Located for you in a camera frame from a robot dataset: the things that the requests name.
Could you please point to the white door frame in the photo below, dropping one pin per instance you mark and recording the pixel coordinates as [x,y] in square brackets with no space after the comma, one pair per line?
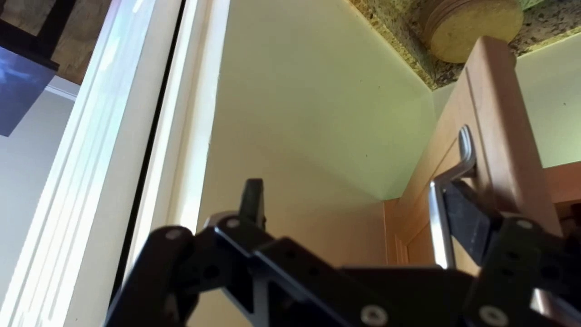
[131,159]

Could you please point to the wooden cupboard door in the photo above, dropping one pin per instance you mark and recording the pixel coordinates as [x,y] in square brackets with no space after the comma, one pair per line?
[508,175]

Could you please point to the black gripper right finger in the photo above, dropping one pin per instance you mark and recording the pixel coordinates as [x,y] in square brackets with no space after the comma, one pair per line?
[468,223]

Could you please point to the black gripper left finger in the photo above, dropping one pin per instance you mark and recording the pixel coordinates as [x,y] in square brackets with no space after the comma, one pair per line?
[250,206]

